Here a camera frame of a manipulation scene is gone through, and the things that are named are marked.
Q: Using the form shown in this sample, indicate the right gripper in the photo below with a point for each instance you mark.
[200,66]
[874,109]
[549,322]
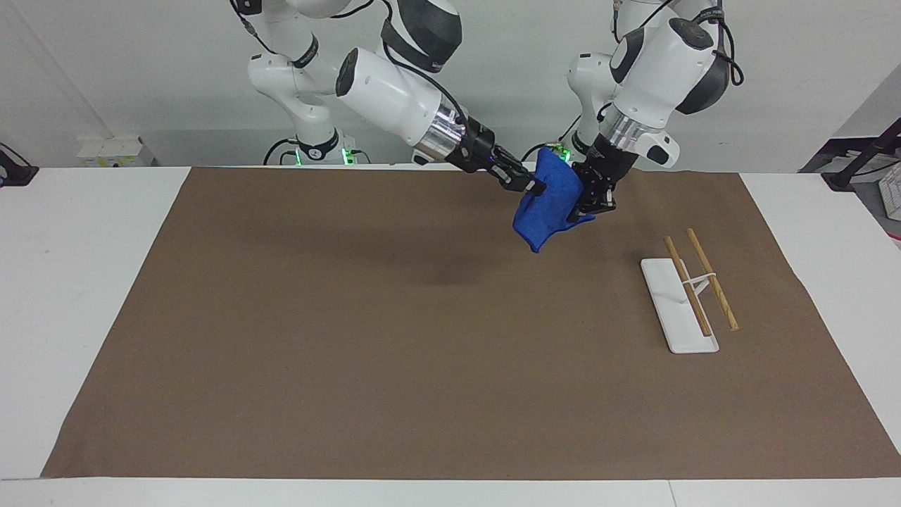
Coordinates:
[477,149]

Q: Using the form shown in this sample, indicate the blue towel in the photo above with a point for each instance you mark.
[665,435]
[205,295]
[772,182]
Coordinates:
[552,208]

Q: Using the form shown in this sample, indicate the white rack with wooden rods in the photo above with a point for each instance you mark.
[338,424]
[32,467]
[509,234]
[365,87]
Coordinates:
[681,310]

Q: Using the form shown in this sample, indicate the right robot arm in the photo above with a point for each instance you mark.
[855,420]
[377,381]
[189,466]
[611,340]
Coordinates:
[383,91]

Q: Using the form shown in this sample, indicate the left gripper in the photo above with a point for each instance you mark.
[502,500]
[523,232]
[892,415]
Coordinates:
[609,167]

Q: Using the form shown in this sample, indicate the white socket box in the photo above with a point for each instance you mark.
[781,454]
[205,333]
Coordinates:
[109,150]

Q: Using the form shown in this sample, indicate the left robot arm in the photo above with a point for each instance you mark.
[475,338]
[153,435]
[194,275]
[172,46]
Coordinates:
[662,70]

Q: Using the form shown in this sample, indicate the black stand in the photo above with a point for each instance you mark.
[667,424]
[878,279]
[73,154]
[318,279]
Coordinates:
[14,172]
[862,158]

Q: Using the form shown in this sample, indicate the stack of papers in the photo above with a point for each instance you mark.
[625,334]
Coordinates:
[892,190]

